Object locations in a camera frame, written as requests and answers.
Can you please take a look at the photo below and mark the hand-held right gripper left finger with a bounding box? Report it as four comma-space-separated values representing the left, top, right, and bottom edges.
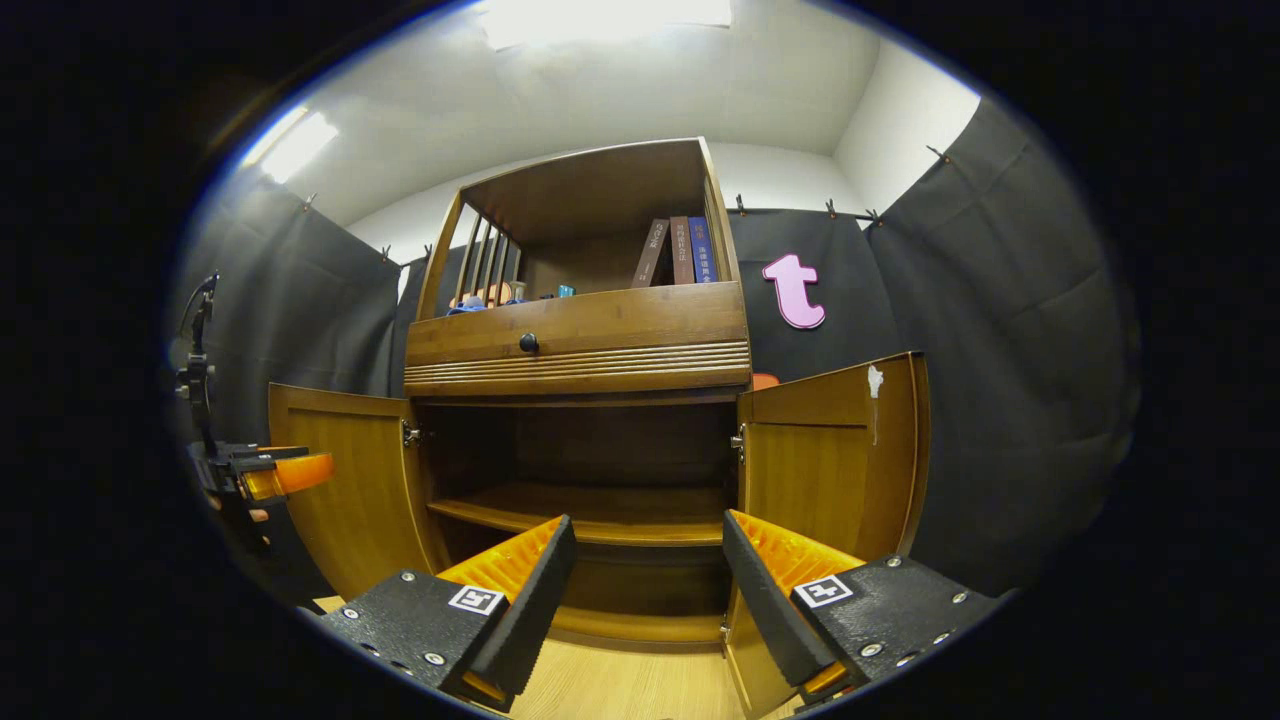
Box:
316, 514, 579, 713

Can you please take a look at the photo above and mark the black backdrop cloth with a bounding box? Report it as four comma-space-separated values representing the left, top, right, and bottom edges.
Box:
170, 95, 1141, 601

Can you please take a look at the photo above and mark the ceiling light panel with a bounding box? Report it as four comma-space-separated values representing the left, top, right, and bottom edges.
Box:
475, 0, 733, 51

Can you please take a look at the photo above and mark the dark brown book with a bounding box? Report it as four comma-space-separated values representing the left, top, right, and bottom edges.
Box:
668, 216, 696, 286

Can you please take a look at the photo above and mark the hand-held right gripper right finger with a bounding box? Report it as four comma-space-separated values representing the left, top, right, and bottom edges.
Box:
721, 509, 1019, 703

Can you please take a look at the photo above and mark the wooden shoe cabinet door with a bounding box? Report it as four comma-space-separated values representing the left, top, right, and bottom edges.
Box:
267, 383, 441, 601
722, 351, 931, 719

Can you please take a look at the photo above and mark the grey-brown book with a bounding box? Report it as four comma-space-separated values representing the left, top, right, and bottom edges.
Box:
631, 219, 671, 289

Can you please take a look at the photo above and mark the blue book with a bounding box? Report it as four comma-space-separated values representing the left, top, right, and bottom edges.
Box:
688, 216, 718, 284

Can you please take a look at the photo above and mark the ceiling light strip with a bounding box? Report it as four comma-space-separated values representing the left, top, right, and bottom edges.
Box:
240, 105, 341, 186

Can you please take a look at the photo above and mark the wooden inner shelf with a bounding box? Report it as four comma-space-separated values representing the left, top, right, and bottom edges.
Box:
428, 483, 736, 548

